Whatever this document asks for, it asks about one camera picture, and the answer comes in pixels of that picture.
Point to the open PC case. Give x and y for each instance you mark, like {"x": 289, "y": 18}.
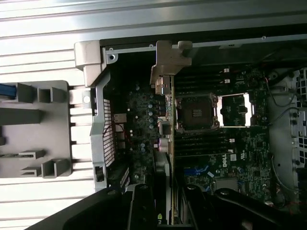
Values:
{"x": 98, "y": 143}

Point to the CPU socket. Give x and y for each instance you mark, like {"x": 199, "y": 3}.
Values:
{"x": 196, "y": 112}

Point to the metal socket cover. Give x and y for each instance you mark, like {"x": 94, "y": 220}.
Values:
{"x": 236, "y": 110}

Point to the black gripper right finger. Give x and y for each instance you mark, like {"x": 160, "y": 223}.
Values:
{"x": 199, "y": 210}

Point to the green motherboard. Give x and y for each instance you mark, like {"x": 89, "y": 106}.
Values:
{"x": 251, "y": 148}

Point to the grey plastic parts rack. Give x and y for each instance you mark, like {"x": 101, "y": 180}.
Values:
{"x": 55, "y": 119}

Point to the blue disk caddy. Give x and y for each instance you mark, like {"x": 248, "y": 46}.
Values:
{"x": 7, "y": 92}

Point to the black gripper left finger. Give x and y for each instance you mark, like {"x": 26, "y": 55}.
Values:
{"x": 141, "y": 208}

